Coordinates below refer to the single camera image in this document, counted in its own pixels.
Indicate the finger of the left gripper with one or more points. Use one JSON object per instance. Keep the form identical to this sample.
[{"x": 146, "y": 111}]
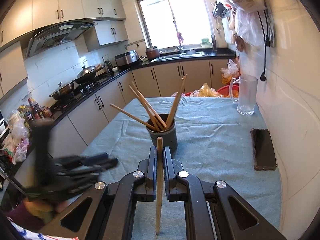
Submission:
[
  {"x": 77, "y": 160},
  {"x": 82, "y": 172}
]

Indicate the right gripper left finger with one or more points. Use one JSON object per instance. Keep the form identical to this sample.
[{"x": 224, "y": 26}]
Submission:
[{"x": 107, "y": 211}]

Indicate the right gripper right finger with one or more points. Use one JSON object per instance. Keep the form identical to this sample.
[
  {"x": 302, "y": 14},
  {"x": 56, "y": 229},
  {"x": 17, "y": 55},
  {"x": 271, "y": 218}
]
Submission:
[{"x": 213, "y": 210}]

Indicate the lower kitchen cabinets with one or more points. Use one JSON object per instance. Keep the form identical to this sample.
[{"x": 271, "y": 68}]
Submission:
[{"x": 74, "y": 132}]

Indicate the kitchen sink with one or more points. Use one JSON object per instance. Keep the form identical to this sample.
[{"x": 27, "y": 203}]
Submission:
[{"x": 190, "y": 53}]

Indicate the left hand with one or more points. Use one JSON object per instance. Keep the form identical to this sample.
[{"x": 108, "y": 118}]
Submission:
[{"x": 40, "y": 207}]

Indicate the steel pot with lid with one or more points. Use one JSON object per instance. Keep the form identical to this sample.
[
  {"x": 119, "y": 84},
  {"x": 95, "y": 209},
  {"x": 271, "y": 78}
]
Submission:
[{"x": 62, "y": 91}]

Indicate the blue-grey towel table cover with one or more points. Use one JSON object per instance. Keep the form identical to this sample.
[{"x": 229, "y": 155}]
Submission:
[{"x": 219, "y": 151}]

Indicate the soy sauce bottle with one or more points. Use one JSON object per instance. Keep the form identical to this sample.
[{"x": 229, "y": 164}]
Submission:
[{"x": 33, "y": 109}]

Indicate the black smartphone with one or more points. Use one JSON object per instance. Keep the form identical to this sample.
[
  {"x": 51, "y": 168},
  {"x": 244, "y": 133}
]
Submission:
[{"x": 263, "y": 150}]

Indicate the dark utensil holder cup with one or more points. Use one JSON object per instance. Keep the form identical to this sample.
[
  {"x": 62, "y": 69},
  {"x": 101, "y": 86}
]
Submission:
[{"x": 169, "y": 137}]

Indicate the black wok with lid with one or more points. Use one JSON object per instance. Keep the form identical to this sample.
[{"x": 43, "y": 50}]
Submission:
[{"x": 87, "y": 74}]

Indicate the black electric kettle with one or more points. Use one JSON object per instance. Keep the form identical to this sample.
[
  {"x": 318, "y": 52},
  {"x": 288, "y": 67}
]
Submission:
[{"x": 108, "y": 67}]

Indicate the silver rice cooker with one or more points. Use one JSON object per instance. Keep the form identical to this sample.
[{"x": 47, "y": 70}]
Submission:
[{"x": 126, "y": 58}]

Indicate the red plastic basin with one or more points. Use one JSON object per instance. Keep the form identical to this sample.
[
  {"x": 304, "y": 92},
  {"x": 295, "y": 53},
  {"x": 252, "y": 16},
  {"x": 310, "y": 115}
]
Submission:
[{"x": 224, "y": 91}]

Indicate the clear glass beer mug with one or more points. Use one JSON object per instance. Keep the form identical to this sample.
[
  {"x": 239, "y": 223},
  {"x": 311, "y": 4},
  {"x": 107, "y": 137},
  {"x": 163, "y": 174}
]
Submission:
[{"x": 246, "y": 95}]

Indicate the range hood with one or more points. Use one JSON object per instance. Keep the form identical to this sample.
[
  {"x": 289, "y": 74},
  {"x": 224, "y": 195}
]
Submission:
[{"x": 56, "y": 35}]

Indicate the brown cooking pot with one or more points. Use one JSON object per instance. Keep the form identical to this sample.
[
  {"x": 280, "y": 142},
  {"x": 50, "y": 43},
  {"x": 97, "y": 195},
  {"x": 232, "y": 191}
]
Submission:
[{"x": 152, "y": 53}]

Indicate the window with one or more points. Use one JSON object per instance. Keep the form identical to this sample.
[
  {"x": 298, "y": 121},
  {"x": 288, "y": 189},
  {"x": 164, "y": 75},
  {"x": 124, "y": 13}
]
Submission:
[{"x": 176, "y": 23}]

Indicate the upper wall cabinets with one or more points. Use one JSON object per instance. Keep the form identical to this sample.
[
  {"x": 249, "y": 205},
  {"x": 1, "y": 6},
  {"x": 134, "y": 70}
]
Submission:
[{"x": 26, "y": 16}]

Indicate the black wall rack shelf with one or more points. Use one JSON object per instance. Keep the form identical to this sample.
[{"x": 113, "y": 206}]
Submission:
[{"x": 219, "y": 10}]

